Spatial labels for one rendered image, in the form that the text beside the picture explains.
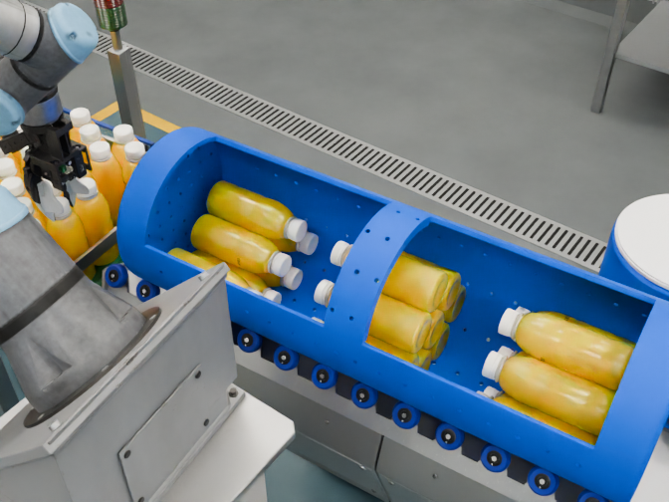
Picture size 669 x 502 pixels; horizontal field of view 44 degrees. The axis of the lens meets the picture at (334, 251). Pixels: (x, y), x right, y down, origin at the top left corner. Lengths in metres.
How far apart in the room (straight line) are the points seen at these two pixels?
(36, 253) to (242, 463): 0.36
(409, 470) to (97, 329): 0.66
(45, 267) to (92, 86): 3.18
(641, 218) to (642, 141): 2.14
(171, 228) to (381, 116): 2.28
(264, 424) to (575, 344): 0.44
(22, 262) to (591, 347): 0.74
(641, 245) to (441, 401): 0.55
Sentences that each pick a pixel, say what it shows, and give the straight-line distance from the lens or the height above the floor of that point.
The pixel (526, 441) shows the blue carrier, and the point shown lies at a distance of 1.17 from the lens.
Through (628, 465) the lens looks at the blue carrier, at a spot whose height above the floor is 1.13.
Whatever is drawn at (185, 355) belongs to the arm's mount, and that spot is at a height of 1.32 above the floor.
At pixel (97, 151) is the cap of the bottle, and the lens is 1.68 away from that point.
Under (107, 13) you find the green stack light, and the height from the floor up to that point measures 1.20.
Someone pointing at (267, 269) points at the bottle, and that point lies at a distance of 1.41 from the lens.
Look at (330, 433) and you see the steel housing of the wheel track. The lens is 1.42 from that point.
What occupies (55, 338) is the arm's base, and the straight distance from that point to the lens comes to 0.90.
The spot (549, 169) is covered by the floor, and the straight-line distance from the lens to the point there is 3.48.
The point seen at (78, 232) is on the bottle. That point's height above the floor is 1.02.
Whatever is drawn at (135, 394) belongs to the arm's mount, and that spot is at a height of 1.34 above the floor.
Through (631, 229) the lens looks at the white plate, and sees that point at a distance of 1.60.
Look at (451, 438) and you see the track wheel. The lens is 1.30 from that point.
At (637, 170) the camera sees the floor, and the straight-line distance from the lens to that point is 3.58.
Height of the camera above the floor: 2.03
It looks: 43 degrees down
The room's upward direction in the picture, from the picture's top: straight up
